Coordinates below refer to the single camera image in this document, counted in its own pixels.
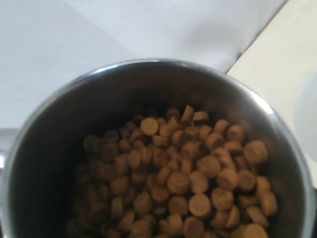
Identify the steel mug with pellets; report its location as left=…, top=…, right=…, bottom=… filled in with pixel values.
left=0, top=59, right=316, bottom=238

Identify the clear plastic tall cup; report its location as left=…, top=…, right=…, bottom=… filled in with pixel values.
left=294, top=72, right=317, bottom=161

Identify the white backdrop curtain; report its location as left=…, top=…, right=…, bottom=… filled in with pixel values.
left=0, top=0, right=283, bottom=127

